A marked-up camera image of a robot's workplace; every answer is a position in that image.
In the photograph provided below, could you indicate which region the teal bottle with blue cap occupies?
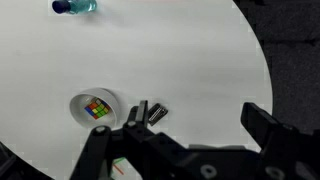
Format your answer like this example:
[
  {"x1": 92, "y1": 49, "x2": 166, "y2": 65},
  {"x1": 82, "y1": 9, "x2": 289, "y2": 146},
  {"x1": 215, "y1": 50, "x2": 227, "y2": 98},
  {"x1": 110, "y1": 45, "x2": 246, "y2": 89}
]
[{"x1": 51, "y1": 0, "x2": 98, "y2": 15}]

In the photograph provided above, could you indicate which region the multicoloured puzzle cube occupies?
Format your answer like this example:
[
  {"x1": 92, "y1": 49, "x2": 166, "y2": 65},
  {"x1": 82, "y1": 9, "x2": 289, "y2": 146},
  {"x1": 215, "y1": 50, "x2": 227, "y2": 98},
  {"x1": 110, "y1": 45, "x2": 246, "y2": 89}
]
[{"x1": 83, "y1": 97, "x2": 112, "y2": 120}]

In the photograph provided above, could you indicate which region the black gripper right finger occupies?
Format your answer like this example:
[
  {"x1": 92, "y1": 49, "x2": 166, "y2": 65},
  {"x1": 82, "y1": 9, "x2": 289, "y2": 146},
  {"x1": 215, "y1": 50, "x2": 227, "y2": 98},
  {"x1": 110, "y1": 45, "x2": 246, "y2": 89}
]
[{"x1": 240, "y1": 101, "x2": 320, "y2": 180}]

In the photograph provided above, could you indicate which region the white bowl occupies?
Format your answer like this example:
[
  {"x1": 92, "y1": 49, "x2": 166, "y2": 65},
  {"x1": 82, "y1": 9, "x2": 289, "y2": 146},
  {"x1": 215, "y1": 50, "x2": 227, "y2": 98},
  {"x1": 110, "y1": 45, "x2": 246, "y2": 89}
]
[{"x1": 68, "y1": 87, "x2": 119, "y2": 129}]

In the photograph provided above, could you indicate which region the small black clip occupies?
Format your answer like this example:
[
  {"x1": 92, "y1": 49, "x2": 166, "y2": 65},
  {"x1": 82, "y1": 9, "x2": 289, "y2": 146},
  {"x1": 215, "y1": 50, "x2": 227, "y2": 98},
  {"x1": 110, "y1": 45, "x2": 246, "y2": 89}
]
[{"x1": 147, "y1": 102, "x2": 169, "y2": 127}]

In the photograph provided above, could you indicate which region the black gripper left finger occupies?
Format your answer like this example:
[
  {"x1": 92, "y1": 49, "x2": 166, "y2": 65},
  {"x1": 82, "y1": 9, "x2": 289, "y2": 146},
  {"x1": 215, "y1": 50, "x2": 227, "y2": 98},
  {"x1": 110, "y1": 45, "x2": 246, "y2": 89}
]
[{"x1": 69, "y1": 99, "x2": 193, "y2": 180}]

